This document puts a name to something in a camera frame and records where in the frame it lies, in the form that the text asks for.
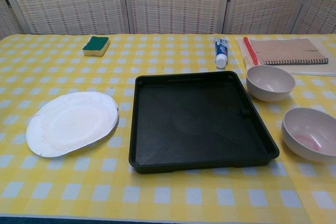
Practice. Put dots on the yellow white checkered tablecloth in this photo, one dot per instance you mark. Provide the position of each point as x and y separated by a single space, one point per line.
78 182

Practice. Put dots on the green and yellow sponge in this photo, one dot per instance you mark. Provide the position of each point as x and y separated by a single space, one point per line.
95 44

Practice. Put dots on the white paper plate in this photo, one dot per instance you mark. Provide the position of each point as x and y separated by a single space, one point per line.
73 125

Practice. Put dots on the beige bowl with pink residue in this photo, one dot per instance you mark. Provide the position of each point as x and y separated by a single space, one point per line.
307 134

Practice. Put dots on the large beige spiral pad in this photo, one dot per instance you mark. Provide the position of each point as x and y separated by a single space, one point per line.
309 69

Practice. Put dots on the black square plastic tray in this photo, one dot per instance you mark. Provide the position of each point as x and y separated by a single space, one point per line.
199 119

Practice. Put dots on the brown spiral notebook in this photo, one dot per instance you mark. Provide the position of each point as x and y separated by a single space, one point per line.
288 49

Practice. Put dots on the woven folding screen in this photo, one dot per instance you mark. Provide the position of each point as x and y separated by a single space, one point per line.
170 3

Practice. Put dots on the white blue toothpaste tube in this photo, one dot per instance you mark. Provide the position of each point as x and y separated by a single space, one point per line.
221 51

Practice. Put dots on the red pen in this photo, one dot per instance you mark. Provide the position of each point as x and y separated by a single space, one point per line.
251 51

